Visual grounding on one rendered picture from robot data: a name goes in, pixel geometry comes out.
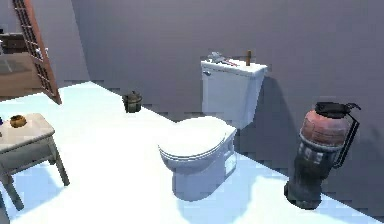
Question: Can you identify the white toilet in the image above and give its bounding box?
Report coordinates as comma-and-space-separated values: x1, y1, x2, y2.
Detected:
157, 58, 269, 203

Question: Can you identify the grey spray bottle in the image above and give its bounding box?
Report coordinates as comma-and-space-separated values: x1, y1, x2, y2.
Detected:
207, 51, 238, 67

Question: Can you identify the small dark green bin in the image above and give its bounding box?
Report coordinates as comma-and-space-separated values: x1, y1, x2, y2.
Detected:
122, 90, 144, 114

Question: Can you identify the red and black canister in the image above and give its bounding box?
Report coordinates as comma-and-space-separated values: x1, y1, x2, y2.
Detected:
283, 101, 362, 211

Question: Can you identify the brown room door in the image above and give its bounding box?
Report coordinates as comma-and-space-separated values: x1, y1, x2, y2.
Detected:
12, 0, 63, 106

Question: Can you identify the grey side table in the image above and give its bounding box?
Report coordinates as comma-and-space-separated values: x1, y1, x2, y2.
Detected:
0, 112, 71, 212

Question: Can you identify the small golden bowl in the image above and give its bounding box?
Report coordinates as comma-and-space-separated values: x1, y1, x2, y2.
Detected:
9, 114, 28, 129

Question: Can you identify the dark wooden cupboard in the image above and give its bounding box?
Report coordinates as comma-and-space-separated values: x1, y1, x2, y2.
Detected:
0, 32, 29, 55

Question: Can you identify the silver door handle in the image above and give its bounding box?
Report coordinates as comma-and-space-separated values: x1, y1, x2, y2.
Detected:
35, 47, 50, 59

